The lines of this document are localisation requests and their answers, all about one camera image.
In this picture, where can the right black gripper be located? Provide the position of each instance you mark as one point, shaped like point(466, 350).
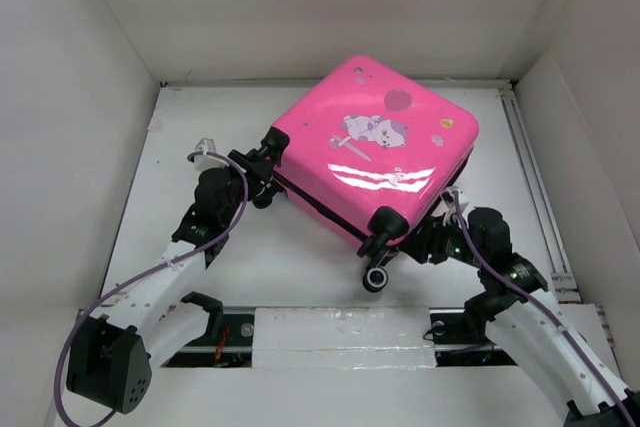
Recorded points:
point(428, 240)

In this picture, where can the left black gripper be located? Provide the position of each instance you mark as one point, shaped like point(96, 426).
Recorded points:
point(258, 172)

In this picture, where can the pink hard-shell suitcase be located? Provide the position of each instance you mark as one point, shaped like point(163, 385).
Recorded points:
point(367, 151)

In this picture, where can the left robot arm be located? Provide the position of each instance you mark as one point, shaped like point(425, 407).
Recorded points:
point(116, 343)

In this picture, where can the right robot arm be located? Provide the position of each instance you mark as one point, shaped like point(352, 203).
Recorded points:
point(518, 312)

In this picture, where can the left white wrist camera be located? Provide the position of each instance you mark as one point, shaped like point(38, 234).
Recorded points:
point(202, 157)

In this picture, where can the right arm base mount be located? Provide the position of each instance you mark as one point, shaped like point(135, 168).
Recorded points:
point(458, 343)

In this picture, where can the aluminium rail right side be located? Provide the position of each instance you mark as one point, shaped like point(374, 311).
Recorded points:
point(561, 273)

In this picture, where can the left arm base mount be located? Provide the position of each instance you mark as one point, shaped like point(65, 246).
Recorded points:
point(227, 341)

